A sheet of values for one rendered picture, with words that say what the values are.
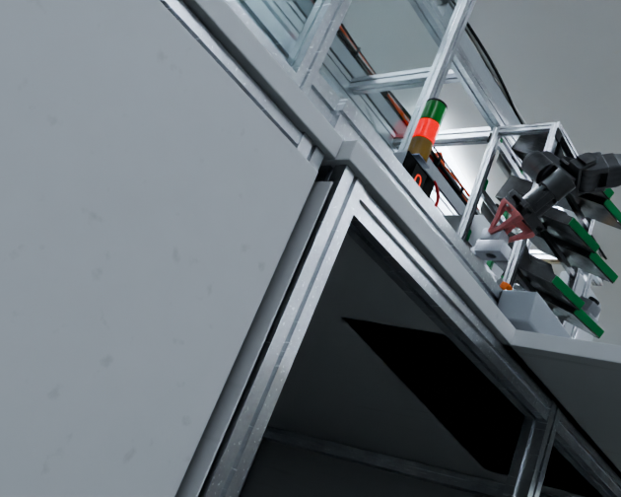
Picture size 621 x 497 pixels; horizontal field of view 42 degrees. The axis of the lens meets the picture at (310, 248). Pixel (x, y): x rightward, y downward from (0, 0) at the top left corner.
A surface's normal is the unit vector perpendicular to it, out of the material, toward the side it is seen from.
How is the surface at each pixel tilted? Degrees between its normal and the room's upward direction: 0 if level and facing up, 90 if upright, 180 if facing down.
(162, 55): 90
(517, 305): 90
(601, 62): 180
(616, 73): 180
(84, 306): 90
